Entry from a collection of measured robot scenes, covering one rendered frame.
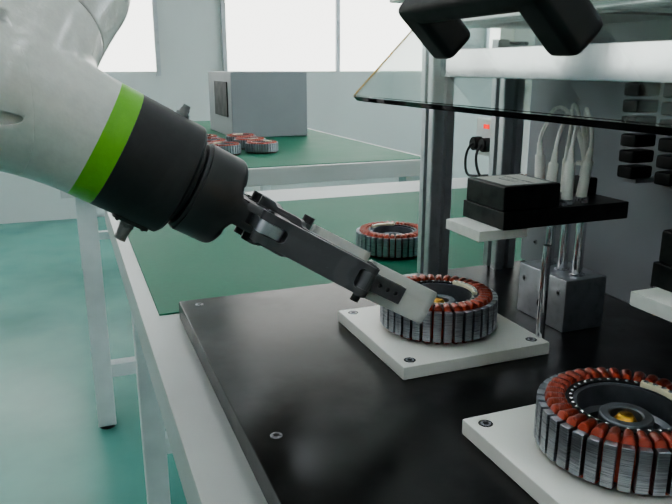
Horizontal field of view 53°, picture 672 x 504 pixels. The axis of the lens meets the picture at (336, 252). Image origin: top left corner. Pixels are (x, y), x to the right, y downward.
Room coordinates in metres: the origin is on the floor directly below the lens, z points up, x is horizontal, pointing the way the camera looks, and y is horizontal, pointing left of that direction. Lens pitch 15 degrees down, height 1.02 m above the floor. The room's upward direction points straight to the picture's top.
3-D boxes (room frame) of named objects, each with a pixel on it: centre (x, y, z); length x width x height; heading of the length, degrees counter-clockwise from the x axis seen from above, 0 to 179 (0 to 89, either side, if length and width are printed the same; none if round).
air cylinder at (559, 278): (0.67, -0.23, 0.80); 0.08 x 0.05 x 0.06; 21
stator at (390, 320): (0.62, -0.10, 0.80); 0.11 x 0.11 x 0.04
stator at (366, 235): (1.02, -0.09, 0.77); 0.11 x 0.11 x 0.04
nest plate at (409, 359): (0.62, -0.10, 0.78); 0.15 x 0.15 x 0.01; 21
